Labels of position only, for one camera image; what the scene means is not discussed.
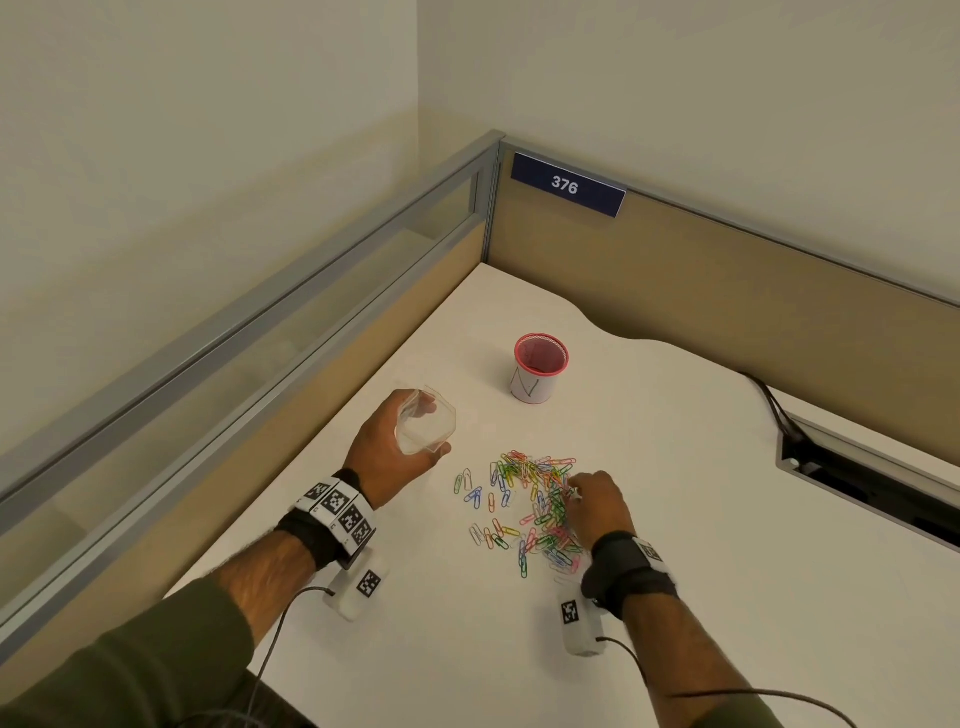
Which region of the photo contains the person's left hand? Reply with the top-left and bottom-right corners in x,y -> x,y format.
344,388 -> 453,511

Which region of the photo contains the person's right hand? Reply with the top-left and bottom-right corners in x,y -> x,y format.
566,470 -> 637,553

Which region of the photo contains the clear plastic bag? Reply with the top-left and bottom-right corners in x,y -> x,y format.
393,386 -> 459,457

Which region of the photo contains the pile of coloured paper clips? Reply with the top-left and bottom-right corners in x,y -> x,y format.
452,449 -> 594,583

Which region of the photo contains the red-rimmed white paper cup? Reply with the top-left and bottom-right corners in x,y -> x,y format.
509,333 -> 571,406

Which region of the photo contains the person's left forearm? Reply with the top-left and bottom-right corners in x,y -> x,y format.
209,528 -> 320,646

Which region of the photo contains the person's right forearm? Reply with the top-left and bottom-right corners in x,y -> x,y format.
622,592 -> 759,721

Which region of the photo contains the right marker wristband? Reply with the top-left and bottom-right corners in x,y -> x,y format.
581,530 -> 680,620

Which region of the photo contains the marker wristband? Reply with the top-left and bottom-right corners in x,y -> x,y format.
581,530 -> 680,620
273,468 -> 379,571

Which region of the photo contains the left marker wristband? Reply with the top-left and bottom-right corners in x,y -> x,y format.
273,468 -> 379,571

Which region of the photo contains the grey-framed glass partition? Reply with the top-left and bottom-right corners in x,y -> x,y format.
0,131 -> 505,669

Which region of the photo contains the beige partition panel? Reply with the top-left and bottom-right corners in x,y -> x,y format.
483,138 -> 960,489

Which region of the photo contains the olive green right sleeve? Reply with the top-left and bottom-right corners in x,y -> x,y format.
686,701 -> 789,728

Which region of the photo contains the olive green sleeve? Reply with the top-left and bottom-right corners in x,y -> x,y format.
0,577 -> 316,728
686,701 -> 789,728

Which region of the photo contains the olive green left sleeve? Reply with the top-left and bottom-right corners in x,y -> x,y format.
0,577 -> 316,728

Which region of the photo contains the blue number sign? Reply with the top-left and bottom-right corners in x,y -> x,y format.
511,152 -> 628,219

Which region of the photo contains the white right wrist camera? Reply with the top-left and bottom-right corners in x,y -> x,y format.
558,588 -> 609,659

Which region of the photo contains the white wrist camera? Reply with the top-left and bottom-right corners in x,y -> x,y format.
322,551 -> 390,624
558,588 -> 609,659

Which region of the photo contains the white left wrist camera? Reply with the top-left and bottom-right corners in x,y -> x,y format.
322,551 -> 390,624

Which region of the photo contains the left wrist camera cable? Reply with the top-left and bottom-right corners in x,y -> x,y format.
239,584 -> 339,728

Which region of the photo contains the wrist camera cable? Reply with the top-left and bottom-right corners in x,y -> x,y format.
596,637 -> 860,728
239,584 -> 339,728

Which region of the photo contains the black desk cable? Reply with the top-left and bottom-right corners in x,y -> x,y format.
738,372 -> 804,440

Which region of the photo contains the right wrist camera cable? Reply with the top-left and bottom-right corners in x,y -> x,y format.
596,637 -> 860,728

